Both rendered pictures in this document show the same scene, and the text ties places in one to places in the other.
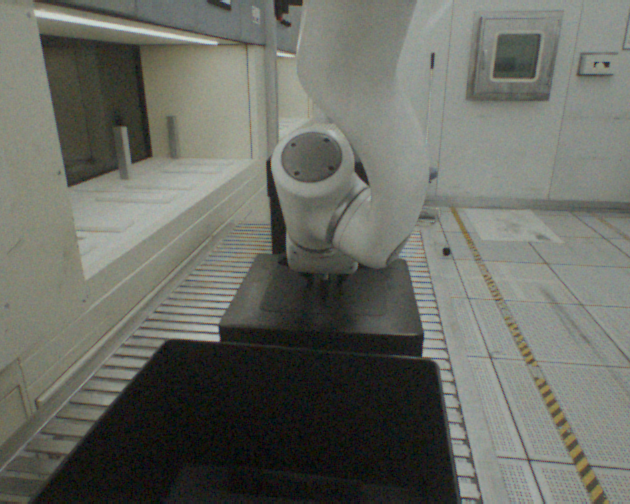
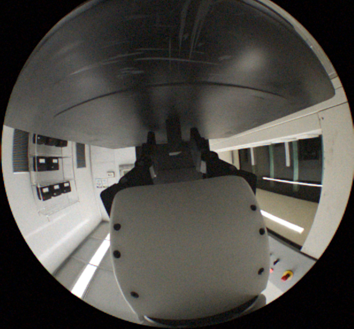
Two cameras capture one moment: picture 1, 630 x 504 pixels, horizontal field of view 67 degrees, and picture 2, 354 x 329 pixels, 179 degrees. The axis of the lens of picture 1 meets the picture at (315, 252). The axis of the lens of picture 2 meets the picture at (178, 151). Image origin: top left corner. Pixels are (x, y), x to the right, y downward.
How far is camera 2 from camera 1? 0.63 m
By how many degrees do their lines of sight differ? 18
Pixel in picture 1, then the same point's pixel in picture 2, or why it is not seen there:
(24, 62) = (315, 237)
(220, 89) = not seen: hidden behind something
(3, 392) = not seen: outside the picture
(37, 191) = (336, 190)
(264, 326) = (320, 74)
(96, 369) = not seen: hidden behind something
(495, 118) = (130, 159)
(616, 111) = (104, 163)
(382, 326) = (24, 107)
